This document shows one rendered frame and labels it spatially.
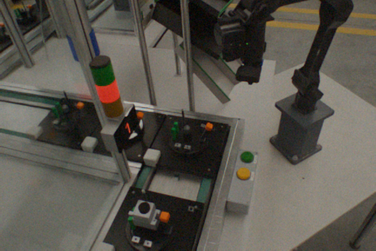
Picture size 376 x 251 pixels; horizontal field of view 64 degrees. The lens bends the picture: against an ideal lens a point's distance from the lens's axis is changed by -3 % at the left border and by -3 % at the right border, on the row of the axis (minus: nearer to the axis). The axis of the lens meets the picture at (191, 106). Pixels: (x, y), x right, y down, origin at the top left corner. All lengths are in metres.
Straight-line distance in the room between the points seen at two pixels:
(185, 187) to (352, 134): 0.71
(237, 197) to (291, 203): 0.21
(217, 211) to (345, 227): 1.31
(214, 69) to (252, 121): 0.28
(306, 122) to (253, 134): 0.28
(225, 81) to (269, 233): 0.59
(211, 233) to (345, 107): 0.87
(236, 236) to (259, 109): 0.59
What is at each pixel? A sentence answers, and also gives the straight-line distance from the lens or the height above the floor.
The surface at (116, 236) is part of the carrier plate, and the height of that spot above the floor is 0.97.
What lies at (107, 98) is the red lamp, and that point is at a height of 1.33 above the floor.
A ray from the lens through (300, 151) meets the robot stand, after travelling 1.18.
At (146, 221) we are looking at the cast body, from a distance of 0.83.
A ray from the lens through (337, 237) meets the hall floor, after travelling 2.10.
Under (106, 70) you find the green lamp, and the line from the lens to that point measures 0.72.
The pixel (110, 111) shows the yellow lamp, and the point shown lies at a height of 1.28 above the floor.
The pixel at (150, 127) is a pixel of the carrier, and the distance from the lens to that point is 1.17.
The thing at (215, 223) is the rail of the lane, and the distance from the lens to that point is 0.93.
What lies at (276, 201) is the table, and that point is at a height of 0.86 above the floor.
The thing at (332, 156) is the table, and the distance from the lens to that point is 1.27.
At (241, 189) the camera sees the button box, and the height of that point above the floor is 0.96.
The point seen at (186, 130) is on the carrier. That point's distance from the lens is 1.04.
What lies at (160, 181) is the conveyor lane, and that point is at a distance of 1.07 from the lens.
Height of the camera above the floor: 1.78
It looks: 41 degrees down
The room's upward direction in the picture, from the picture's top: 4 degrees counter-clockwise
